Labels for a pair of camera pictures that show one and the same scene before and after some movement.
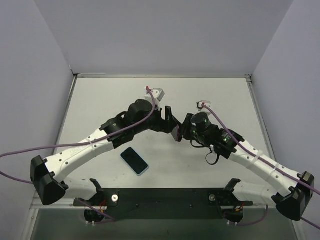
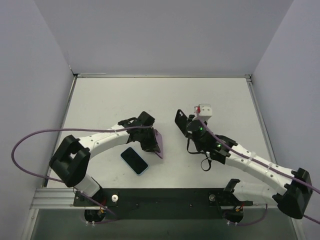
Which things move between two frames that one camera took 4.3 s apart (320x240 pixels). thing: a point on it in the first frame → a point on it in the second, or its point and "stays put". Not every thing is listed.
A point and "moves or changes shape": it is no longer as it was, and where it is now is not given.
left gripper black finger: x=169 y=128 → x=155 y=149
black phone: x=176 y=134 moves or changes shape
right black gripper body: x=187 y=126 stays put
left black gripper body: x=165 y=120 → x=151 y=140
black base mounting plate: x=163 y=204 stays put
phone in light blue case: x=134 y=161 stays put
